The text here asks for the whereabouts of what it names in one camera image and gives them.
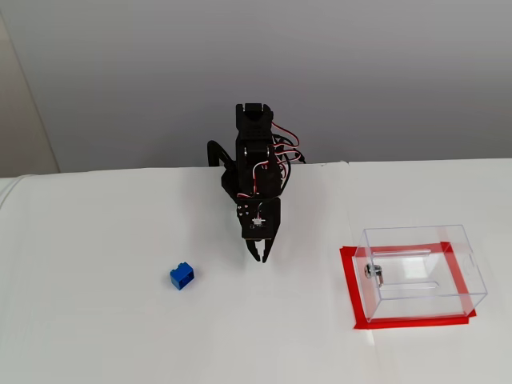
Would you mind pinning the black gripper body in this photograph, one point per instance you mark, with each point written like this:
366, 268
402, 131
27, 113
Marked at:
267, 232

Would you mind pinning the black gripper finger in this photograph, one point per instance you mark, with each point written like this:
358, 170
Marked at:
254, 246
268, 246

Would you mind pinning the blue lego brick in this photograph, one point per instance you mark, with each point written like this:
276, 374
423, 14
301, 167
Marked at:
182, 277

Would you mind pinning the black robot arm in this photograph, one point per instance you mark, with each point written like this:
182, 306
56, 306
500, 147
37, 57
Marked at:
252, 128

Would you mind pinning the transparent plastic box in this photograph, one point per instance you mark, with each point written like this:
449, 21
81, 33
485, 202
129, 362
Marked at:
420, 272

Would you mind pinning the black table clamp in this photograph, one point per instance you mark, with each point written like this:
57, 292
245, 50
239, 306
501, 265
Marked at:
214, 150

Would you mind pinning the silver cylinder lock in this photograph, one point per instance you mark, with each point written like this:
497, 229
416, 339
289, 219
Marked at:
372, 271

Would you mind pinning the red tape frame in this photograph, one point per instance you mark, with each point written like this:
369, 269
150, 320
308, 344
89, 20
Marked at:
351, 280

